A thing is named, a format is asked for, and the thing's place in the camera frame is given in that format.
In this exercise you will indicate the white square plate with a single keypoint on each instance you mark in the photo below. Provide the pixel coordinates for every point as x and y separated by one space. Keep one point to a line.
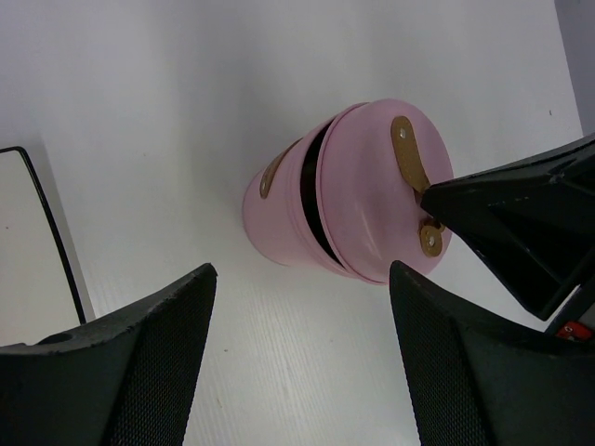
39 294

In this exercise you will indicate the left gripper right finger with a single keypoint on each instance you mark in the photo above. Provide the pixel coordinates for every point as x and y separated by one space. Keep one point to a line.
476 378

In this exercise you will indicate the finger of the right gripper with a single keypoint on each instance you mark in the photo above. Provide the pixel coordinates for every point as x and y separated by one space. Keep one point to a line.
530 222

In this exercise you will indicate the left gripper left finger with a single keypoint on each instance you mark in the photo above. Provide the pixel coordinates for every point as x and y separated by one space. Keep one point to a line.
127 378

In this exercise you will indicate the pink lid with brown handle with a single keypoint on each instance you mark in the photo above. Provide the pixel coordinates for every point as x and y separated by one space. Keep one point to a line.
371 216

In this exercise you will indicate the pink cylindrical lunch box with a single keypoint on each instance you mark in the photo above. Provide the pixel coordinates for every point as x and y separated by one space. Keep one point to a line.
273 216

